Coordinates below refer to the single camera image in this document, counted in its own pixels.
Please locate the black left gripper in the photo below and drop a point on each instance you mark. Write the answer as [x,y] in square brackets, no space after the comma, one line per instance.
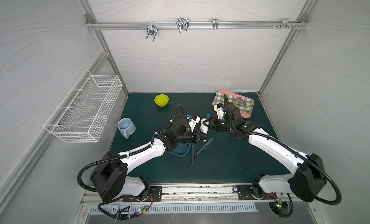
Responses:
[195,137]

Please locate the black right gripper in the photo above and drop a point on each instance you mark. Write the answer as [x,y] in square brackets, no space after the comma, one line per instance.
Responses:
[214,124]

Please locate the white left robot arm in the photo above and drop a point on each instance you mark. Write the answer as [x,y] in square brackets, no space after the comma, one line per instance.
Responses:
[109,176]

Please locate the uncapped clear test tube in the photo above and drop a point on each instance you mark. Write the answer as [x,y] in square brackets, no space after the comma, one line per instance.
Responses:
[193,154]

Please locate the test tube with blue cap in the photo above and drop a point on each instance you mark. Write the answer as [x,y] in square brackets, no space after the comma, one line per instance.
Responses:
[205,145]

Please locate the blue translucent plastic container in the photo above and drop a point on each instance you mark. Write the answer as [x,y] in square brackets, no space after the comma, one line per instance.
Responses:
[181,150]

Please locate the green checkered cloth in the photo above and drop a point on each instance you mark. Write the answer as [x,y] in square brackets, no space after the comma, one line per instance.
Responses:
[242,104]

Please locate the pink tray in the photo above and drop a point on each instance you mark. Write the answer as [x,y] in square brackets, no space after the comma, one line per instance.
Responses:
[245,108]

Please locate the yellow-green plastic bowl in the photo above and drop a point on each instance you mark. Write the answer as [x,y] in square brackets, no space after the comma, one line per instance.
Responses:
[161,100]

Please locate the light blue ribbed mug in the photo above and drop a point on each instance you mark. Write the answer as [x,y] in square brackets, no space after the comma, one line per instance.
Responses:
[126,127]

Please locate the metal clamp hook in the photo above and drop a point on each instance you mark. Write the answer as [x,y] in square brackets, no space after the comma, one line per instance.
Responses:
[182,24]

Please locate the metal U-bolt hook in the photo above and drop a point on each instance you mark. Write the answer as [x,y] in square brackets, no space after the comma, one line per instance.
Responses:
[152,30]

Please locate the spatula with wooden handle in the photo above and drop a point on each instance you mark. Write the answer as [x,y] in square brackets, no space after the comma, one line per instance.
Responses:
[240,100]

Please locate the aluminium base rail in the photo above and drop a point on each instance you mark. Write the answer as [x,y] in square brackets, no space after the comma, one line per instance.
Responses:
[207,193]

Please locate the white slotted cable duct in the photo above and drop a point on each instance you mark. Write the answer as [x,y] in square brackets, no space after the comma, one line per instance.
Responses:
[184,208]

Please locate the small metal ring hook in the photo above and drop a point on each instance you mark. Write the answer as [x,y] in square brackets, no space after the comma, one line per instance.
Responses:
[215,24]

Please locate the aluminium top rail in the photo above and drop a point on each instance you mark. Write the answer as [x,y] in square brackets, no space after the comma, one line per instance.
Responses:
[193,25]

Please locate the white wire basket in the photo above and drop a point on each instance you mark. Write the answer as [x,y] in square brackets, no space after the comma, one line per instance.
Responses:
[84,112]

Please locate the metal bracket hook right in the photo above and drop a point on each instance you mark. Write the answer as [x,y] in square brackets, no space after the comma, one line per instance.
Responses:
[284,25]

